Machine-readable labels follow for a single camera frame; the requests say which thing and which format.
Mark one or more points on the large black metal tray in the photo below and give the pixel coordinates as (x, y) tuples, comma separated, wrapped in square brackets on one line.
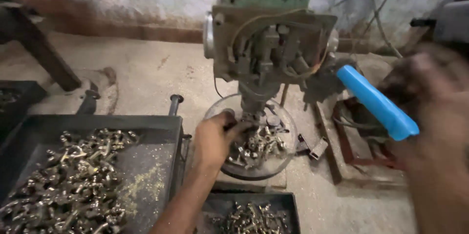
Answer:
[(154, 146)]

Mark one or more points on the small black metal tray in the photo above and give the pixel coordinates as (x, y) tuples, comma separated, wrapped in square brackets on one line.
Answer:
[(249, 201)]

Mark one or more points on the person's left hand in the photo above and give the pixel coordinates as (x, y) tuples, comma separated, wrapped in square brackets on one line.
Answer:
[(212, 138)]

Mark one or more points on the green drilling machine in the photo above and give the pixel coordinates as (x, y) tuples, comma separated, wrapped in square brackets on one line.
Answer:
[(269, 39)]

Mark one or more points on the pile of brass fittings in large tray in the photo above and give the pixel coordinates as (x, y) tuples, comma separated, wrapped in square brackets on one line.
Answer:
[(69, 186)]

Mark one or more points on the small metal bracket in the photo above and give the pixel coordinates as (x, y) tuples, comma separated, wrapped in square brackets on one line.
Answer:
[(311, 147)]

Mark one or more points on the round clear plastic bowl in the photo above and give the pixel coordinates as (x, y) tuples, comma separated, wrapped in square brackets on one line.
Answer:
[(282, 160)]

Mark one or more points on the rusty metal frame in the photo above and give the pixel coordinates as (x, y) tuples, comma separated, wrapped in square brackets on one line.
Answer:
[(351, 142)]

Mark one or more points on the pile of brass fittings in small tray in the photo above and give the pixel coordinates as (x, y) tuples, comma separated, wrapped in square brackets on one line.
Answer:
[(251, 221)]

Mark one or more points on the heap of brass fittings in bowl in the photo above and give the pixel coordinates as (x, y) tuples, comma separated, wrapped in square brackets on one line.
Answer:
[(258, 148)]

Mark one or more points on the black crate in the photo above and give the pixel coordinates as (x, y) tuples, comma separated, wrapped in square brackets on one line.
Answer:
[(18, 96)]

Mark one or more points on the person's right hand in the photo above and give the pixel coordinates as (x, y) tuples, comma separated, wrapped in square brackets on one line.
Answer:
[(428, 91)]

